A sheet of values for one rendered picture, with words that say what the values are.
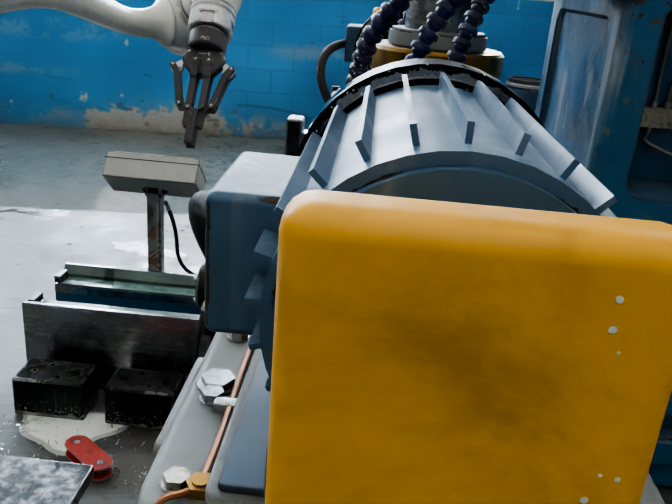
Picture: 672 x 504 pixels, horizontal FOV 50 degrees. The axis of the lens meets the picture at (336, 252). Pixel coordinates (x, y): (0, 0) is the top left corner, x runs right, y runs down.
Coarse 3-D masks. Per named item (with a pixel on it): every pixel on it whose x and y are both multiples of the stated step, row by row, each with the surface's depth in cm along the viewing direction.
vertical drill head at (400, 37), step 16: (432, 0) 90; (416, 16) 92; (400, 32) 92; (416, 32) 90; (448, 32) 91; (480, 32) 97; (384, 48) 91; (400, 48) 90; (432, 48) 90; (448, 48) 90; (480, 48) 92; (384, 64) 91; (480, 64) 89; (496, 64) 91
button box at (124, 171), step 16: (112, 160) 129; (128, 160) 129; (144, 160) 129; (160, 160) 129; (176, 160) 129; (192, 160) 129; (112, 176) 128; (128, 176) 128; (144, 176) 128; (160, 176) 128; (176, 176) 128; (192, 176) 128; (144, 192) 134; (176, 192) 132; (192, 192) 131
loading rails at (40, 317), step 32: (64, 288) 116; (96, 288) 115; (128, 288) 116; (160, 288) 117; (192, 288) 118; (32, 320) 106; (64, 320) 105; (96, 320) 105; (128, 320) 105; (160, 320) 104; (192, 320) 104; (32, 352) 108; (64, 352) 107; (96, 352) 107; (128, 352) 107; (160, 352) 106; (192, 352) 106
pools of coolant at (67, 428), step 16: (32, 416) 101; (96, 416) 102; (32, 432) 98; (48, 432) 98; (64, 432) 98; (80, 432) 99; (96, 432) 99; (112, 432) 99; (48, 448) 95; (64, 448) 95
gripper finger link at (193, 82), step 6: (192, 60) 138; (198, 60) 138; (192, 66) 137; (192, 72) 137; (192, 78) 137; (192, 84) 137; (198, 84) 140; (192, 90) 136; (186, 96) 136; (192, 96) 136; (186, 102) 136; (192, 102) 136; (186, 108) 135
